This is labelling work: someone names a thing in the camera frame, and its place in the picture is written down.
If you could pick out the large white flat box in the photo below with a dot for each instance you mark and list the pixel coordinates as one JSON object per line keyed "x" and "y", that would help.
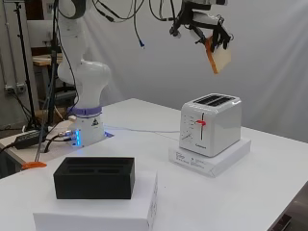
{"x": 96, "y": 213}

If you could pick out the black slotted block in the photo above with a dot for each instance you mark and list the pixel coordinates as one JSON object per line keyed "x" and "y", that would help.
{"x": 93, "y": 181}

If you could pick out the white steel toaster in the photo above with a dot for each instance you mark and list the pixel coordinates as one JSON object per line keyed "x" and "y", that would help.
{"x": 218, "y": 128}

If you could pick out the slice of toast bread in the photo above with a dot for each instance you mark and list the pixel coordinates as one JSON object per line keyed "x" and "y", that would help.
{"x": 221, "y": 59}

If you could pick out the orange clamp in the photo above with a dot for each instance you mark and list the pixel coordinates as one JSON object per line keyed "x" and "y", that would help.
{"x": 33, "y": 165}

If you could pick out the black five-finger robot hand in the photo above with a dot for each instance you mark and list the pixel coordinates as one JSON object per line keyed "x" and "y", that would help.
{"x": 199, "y": 22}

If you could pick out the black power supply brick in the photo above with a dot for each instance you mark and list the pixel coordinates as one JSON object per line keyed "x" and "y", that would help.
{"x": 29, "y": 138}

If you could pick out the small white flat box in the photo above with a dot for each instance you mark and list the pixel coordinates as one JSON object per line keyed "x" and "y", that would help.
{"x": 221, "y": 162}

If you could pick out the wooden background table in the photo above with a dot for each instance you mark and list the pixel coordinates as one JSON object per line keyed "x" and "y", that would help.
{"x": 41, "y": 60}

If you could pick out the grey metal wall bracket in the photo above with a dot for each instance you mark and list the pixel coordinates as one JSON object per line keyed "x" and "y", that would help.
{"x": 14, "y": 87}

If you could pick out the white seven-joint robot arm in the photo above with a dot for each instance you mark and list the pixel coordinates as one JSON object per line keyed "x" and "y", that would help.
{"x": 91, "y": 83}

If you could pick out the black tripod stand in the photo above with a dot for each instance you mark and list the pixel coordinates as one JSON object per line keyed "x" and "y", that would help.
{"x": 27, "y": 80}

